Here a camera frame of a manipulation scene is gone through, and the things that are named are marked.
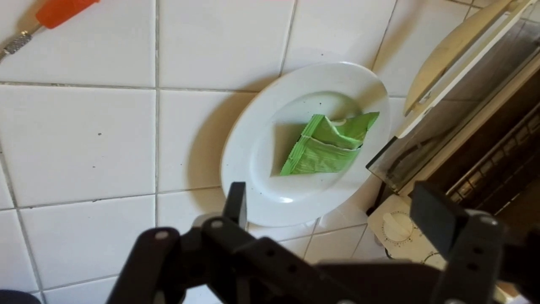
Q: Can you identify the orange handled metal spatula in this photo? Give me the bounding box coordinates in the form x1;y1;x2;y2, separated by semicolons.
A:
0;0;101;61

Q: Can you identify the black ornate table clock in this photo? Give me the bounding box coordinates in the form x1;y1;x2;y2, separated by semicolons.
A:
0;289;44;304

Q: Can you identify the white mini oven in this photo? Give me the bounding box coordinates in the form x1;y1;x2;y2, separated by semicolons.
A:
411;55;540;250

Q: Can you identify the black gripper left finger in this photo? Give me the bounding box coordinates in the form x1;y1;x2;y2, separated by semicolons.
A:
106;180;351;304

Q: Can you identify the green cloth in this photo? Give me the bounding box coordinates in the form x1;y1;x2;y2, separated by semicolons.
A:
278;109;381;177

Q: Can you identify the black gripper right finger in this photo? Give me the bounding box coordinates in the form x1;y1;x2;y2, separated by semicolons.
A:
410;182;508;304

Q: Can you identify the white round plate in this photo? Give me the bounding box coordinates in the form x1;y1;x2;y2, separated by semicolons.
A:
219;59;393;228

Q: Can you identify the glass oven door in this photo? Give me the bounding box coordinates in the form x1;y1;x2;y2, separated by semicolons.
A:
364;0;540;196

